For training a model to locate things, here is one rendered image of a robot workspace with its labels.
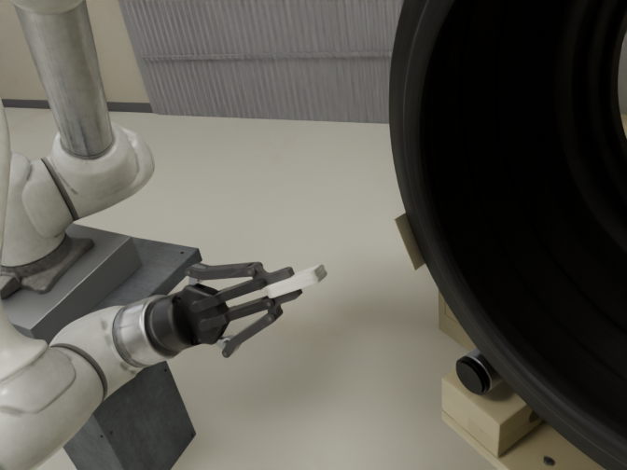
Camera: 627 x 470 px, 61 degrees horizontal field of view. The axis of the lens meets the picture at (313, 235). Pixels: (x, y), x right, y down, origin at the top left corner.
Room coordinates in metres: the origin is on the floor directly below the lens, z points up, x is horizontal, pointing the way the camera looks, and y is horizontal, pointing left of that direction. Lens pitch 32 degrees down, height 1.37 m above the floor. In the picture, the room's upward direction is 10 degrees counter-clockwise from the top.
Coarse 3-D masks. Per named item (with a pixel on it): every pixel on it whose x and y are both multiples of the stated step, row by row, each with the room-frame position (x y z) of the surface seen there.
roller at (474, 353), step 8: (472, 352) 0.41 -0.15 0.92; (480, 352) 0.41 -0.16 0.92; (464, 360) 0.41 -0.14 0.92; (472, 360) 0.40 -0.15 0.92; (480, 360) 0.40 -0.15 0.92; (456, 368) 0.41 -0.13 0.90; (464, 368) 0.40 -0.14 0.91; (472, 368) 0.39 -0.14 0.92; (480, 368) 0.39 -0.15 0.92; (488, 368) 0.39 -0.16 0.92; (464, 376) 0.40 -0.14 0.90; (472, 376) 0.39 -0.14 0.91; (480, 376) 0.38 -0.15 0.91; (488, 376) 0.38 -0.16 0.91; (496, 376) 0.39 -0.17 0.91; (464, 384) 0.40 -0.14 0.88; (472, 384) 0.39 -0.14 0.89; (480, 384) 0.38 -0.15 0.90; (488, 384) 0.38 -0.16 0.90; (496, 384) 0.39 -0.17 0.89; (472, 392) 0.39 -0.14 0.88; (480, 392) 0.38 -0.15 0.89
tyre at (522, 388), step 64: (448, 0) 0.40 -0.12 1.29; (512, 0) 0.57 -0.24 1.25; (576, 0) 0.59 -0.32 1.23; (448, 64) 0.54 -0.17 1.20; (512, 64) 0.59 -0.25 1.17; (576, 64) 0.59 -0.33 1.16; (448, 128) 0.54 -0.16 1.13; (512, 128) 0.58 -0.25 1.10; (576, 128) 0.58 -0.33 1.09; (448, 192) 0.52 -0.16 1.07; (512, 192) 0.54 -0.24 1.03; (576, 192) 0.55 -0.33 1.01; (448, 256) 0.41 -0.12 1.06; (512, 256) 0.49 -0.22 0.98; (576, 256) 0.50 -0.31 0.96; (512, 320) 0.42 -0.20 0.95; (576, 320) 0.43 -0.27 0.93; (512, 384) 0.34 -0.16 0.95; (576, 384) 0.35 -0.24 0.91
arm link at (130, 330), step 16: (128, 304) 0.59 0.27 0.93; (144, 304) 0.56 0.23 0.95; (128, 320) 0.55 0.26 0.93; (144, 320) 0.54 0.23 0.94; (128, 336) 0.54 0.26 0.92; (144, 336) 0.53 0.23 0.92; (128, 352) 0.53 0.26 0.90; (144, 352) 0.52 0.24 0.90; (160, 352) 0.52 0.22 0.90; (176, 352) 0.54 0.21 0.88
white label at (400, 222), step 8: (400, 216) 0.48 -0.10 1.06; (400, 224) 0.48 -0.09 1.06; (408, 224) 0.48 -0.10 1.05; (400, 232) 0.47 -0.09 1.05; (408, 232) 0.48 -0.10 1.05; (408, 240) 0.47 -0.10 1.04; (408, 248) 0.46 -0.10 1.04; (416, 248) 0.47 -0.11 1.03; (408, 256) 0.46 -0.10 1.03; (416, 256) 0.46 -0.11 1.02; (416, 264) 0.46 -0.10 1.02
